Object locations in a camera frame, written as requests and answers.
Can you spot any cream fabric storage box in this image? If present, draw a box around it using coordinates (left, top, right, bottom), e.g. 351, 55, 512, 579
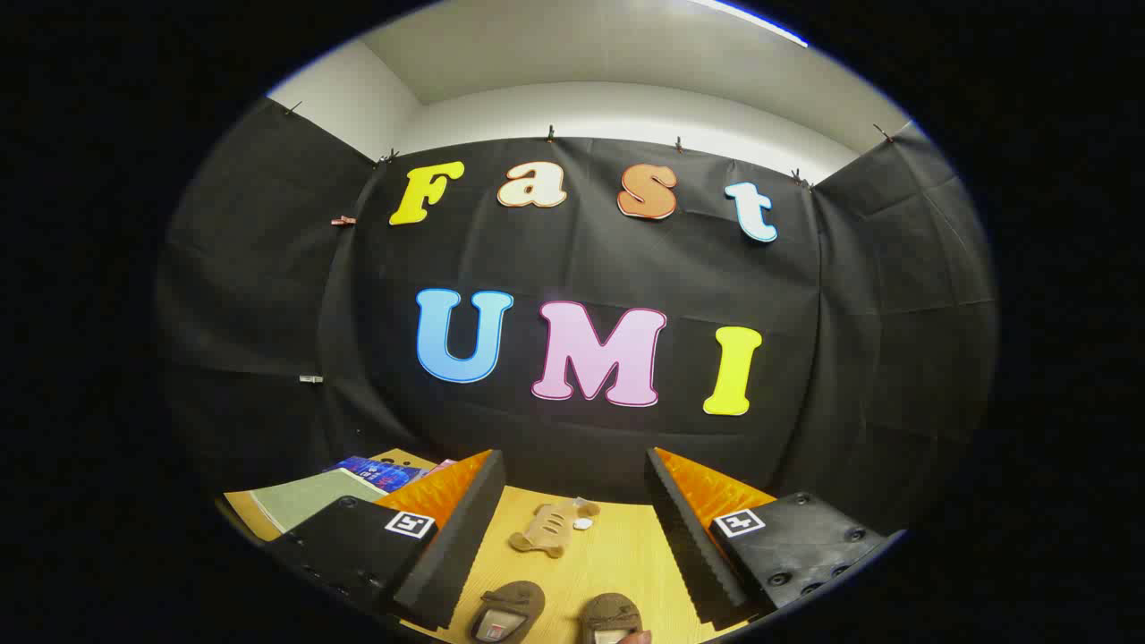
249, 468, 390, 539

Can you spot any blue book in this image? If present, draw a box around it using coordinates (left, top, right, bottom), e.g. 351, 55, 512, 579
325, 455, 428, 494

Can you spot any tan bread plush toy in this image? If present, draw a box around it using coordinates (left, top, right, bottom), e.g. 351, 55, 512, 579
507, 497, 601, 560

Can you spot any brown fuzzy shoe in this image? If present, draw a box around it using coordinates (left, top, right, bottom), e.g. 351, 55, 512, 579
579, 592, 647, 644
466, 580, 546, 644

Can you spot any black backdrop cloth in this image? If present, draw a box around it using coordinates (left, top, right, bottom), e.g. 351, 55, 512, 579
152, 94, 1000, 538

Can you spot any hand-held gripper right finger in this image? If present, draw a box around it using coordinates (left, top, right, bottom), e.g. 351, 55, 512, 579
644, 446, 906, 629

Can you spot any row of dark cloth clips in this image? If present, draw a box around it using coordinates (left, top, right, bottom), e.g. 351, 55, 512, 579
284, 100, 895, 190

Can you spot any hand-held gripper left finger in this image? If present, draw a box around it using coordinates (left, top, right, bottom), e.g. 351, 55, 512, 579
267, 449, 507, 631

